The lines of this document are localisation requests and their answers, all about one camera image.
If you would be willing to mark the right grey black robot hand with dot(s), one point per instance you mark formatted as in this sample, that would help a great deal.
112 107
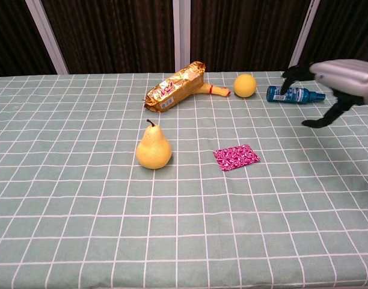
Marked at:
349 78

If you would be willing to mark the pink patterned packet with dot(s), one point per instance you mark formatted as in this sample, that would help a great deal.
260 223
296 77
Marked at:
235 158

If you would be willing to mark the dark brown screen panel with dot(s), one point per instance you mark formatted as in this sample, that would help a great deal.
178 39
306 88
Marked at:
346 30
112 33
244 33
12 36

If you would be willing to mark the blue spray bottle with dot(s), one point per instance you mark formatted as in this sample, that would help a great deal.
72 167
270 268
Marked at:
301 95

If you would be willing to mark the yellow ball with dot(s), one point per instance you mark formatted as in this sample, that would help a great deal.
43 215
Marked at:
245 85

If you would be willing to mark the yellow toy with red band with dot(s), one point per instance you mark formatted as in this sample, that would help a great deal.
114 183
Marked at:
218 91

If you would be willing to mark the gold foil biscuit package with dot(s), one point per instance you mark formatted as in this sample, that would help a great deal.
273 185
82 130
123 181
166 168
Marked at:
175 87

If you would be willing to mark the yellow pear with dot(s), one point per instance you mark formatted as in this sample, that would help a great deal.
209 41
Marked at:
154 150

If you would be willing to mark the green checked tablecloth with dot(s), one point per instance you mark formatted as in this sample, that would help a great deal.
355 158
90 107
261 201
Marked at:
81 210

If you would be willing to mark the white frame post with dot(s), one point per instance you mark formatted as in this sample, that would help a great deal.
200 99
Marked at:
304 33
47 36
181 33

